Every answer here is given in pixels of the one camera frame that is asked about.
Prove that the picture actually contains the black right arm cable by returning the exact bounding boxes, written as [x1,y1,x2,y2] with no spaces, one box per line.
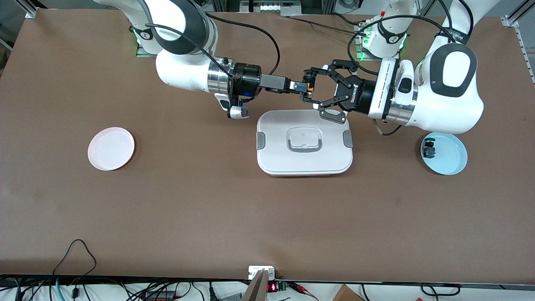
[204,13,280,76]
[142,0,234,80]

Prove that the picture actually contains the light blue round plate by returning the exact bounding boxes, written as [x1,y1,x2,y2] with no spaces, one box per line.
[420,132,468,176]

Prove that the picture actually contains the pink round plate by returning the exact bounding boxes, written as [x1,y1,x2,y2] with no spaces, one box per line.
[87,127,135,171]

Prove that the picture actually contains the brown cardboard box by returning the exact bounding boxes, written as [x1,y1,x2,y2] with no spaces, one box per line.
[332,284,365,301]

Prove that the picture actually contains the thin black looped cable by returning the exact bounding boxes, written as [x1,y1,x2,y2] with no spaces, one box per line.
[52,239,97,278]

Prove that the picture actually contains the perforated aluminium frame rail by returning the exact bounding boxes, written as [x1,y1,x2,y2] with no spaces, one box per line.
[501,0,535,86]

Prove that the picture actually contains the aluminium frame profile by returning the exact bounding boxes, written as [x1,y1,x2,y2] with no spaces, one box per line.
[24,0,46,19]

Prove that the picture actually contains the white power strip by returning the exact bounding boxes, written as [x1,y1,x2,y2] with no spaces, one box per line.
[240,0,302,14]

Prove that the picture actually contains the small white mounting plate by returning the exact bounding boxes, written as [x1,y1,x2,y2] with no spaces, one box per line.
[248,266,275,280]

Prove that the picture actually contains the orange push-button switch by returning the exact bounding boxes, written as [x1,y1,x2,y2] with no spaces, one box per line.
[302,70,317,103]

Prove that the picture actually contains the black cable to arm base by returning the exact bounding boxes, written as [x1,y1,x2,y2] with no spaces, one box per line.
[281,13,370,35]

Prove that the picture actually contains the white lidded box grey clips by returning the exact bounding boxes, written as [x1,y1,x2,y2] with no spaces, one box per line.
[256,109,354,177]

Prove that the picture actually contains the aluminium camera mount bar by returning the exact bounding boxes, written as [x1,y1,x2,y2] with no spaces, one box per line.
[242,270,269,301]

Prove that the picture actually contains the black coiled cable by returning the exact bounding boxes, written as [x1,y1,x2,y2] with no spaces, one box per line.
[420,283,461,297]

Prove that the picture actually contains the red and black clip leads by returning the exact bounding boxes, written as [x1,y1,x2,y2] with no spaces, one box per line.
[288,282,319,301]

